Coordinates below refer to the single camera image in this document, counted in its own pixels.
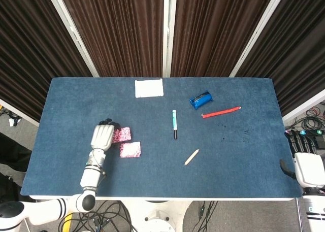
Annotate blue fabric table mat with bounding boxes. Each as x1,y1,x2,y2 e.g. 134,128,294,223
20,76,303,198

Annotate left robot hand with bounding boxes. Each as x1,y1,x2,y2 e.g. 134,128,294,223
90,118,121,152

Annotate red pen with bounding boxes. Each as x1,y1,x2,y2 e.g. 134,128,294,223
201,106,242,119

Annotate white plastic tray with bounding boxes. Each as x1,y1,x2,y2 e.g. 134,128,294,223
134,78,164,98

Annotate cream pen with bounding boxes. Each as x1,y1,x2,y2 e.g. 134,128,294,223
184,149,200,166

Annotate blue zipper pouch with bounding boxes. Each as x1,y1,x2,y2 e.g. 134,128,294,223
189,89,214,111

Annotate black floor cable bundle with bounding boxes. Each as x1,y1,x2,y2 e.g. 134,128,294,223
58,201,134,232
194,201,219,232
285,103,325,131
0,105,22,127

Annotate brown pleated curtain panel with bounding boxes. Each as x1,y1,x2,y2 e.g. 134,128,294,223
235,0,325,116
0,0,92,122
170,0,278,78
57,0,165,78

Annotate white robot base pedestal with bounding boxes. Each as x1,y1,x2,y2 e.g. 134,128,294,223
121,200,194,232

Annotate green white marker black cap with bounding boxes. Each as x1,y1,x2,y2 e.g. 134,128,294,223
172,109,178,140

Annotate black floor object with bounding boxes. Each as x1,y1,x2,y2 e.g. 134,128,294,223
0,132,34,204

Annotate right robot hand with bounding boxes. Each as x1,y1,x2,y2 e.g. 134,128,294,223
279,129,325,189

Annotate black power strip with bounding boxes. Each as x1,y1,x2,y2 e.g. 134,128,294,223
299,128,325,148

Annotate white partition frame post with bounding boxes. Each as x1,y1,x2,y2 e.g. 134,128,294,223
229,0,290,78
162,0,178,78
44,0,100,78

